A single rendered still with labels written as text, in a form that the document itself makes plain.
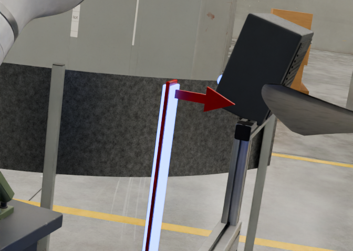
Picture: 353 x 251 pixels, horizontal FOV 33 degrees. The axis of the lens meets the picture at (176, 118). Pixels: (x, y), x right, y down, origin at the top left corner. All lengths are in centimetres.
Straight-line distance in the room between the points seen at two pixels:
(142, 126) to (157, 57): 426
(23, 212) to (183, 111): 149
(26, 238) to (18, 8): 33
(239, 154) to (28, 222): 43
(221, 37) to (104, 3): 219
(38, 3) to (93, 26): 568
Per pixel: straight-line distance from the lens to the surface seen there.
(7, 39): 88
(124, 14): 654
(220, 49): 472
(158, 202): 58
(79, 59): 669
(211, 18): 471
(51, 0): 96
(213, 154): 246
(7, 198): 88
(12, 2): 90
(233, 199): 113
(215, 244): 107
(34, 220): 88
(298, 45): 111
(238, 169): 111
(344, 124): 59
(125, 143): 227
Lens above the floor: 127
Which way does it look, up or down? 12 degrees down
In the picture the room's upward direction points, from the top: 8 degrees clockwise
